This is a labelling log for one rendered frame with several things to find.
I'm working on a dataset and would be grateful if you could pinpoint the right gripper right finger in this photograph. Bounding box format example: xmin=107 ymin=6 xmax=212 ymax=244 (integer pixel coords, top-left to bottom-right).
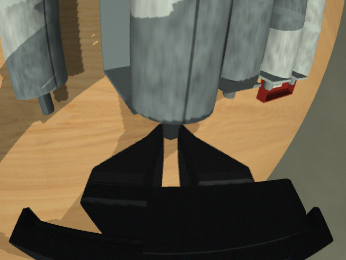
xmin=177 ymin=125 xmax=255 ymax=186

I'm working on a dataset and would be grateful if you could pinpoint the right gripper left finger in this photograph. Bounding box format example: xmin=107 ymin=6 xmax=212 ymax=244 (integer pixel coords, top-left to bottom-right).
xmin=86 ymin=124 xmax=164 ymax=187

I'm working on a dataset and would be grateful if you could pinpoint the red rectangular tray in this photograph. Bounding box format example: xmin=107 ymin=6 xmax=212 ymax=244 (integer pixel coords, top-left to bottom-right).
xmin=256 ymin=79 xmax=297 ymax=103

